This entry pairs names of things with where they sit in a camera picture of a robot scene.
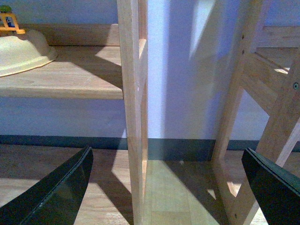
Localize wooden shelf unit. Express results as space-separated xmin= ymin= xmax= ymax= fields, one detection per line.
xmin=212 ymin=0 xmax=300 ymax=225
xmin=0 ymin=0 xmax=148 ymax=225

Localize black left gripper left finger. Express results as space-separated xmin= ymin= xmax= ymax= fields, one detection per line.
xmin=0 ymin=146 xmax=93 ymax=225

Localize cream plastic bowl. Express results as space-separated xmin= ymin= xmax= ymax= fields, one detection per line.
xmin=0 ymin=30 xmax=58 ymax=77

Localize yellow toy vehicle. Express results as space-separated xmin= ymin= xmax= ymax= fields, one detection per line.
xmin=0 ymin=5 xmax=26 ymax=37

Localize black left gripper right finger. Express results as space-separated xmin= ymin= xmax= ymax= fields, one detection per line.
xmin=242 ymin=148 xmax=300 ymax=225

